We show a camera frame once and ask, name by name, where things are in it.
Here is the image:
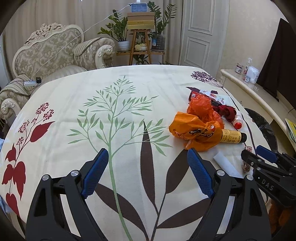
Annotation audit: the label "yellow bottle black cap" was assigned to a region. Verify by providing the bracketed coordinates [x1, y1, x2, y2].
[220, 129, 247, 144]

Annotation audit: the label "white bottle red cap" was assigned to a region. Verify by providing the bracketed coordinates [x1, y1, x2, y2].
[232, 111, 243, 130]

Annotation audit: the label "dark red satin cloth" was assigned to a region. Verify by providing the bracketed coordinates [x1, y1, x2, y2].
[212, 105, 237, 123]

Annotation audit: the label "orange printed wrapper bag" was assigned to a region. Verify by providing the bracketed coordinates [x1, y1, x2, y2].
[169, 112, 222, 152]

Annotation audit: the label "orange plastic bag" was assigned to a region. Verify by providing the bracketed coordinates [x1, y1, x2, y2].
[187, 93, 224, 128]

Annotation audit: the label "red can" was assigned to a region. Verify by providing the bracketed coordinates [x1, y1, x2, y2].
[189, 91, 199, 102]

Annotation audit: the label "white paper envelope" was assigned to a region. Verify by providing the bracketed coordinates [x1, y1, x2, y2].
[216, 95, 231, 106]

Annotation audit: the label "red white snack packet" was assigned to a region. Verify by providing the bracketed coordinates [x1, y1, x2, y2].
[199, 90, 219, 102]

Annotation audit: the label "black lined trash bin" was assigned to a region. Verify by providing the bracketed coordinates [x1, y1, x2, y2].
[245, 108, 278, 152]

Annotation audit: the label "yellow blue book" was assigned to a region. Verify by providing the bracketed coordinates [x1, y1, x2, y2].
[285, 118, 296, 143]

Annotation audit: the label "cream tv cabinet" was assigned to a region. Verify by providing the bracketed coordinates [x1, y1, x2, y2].
[217, 69, 295, 154]

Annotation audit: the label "dark television cover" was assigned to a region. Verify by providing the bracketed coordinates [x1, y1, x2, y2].
[257, 19, 295, 107]

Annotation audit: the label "white detergent bottle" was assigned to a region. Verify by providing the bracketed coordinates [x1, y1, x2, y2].
[245, 66, 259, 84]

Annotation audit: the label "small dark jar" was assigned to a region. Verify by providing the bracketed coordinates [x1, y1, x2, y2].
[235, 63, 243, 74]

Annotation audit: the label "floral cream tablecloth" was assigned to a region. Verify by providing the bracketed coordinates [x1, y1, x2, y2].
[1, 65, 267, 240]

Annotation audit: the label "white power strip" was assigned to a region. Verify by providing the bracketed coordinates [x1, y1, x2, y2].
[23, 77, 42, 87]

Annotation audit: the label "white panel door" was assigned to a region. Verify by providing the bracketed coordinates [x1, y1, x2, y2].
[179, 0, 230, 77]

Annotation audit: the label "wooden plant stand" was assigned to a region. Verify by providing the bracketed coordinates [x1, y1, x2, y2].
[116, 30, 165, 65]

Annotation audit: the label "cream ornate sofa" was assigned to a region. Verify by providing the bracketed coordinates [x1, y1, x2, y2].
[1, 23, 116, 120]

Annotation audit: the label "tall plant glass vase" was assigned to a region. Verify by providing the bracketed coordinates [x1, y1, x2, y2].
[147, 1, 177, 52]

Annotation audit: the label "stacked yellow cardboard boxes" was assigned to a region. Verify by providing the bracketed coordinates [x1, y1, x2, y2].
[127, 12, 155, 30]

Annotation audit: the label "potted plant white pot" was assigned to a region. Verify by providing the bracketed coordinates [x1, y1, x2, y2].
[98, 9, 130, 52]

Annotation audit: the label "blue white box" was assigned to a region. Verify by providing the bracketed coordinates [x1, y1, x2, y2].
[130, 3, 147, 13]

